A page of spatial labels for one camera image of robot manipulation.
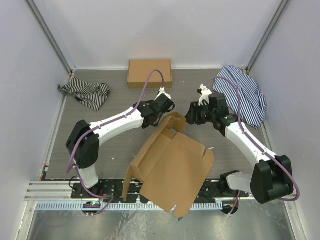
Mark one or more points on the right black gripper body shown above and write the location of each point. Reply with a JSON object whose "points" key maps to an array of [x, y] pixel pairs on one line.
{"points": [[204, 114]]}

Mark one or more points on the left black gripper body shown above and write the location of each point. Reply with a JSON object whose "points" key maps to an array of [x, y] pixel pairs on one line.
{"points": [[158, 115]]}

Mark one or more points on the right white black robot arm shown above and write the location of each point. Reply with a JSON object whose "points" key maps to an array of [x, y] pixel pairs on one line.
{"points": [[271, 178]]}

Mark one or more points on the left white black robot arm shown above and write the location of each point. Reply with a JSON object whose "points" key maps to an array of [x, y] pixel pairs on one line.
{"points": [[86, 138]]}

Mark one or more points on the folded brown cardboard box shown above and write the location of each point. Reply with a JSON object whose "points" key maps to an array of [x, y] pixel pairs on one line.
{"points": [[140, 69]]}

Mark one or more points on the blue white striped cloth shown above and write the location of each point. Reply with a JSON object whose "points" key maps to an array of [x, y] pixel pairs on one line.
{"points": [[242, 95]]}

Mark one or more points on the black white striped cloth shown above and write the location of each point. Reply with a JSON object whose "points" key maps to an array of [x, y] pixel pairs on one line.
{"points": [[90, 94]]}

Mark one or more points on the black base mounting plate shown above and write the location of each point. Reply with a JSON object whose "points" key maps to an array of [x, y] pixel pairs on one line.
{"points": [[209, 191]]}

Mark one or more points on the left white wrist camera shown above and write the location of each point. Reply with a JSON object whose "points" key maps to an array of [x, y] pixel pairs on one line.
{"points": [[163, 92]]}

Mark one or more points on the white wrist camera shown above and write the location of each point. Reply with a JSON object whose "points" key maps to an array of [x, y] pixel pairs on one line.
{"points": [[204, 93], [163, 92]]}

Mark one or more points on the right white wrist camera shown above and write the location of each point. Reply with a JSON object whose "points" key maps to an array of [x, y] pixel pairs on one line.
{"points": [[204, 93]]}

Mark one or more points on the left aluminium corner post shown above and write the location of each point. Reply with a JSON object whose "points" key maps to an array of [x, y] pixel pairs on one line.
{"points": [[48, 34]]}

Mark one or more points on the aluminium corner post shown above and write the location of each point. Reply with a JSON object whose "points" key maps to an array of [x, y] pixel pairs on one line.
{"points": [[48, 34], [280, 11]]}

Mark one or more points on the right aluminium corner post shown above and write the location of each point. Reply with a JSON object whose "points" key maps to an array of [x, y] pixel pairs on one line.
{"points": [[280, 11]]}

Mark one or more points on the aluminium rail front bar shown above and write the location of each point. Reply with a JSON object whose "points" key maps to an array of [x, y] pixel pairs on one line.
{"points": [[59, 190]]}

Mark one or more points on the grey slotted cable duct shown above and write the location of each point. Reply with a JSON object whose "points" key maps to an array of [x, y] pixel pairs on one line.
{"points": [[80, 205]]}

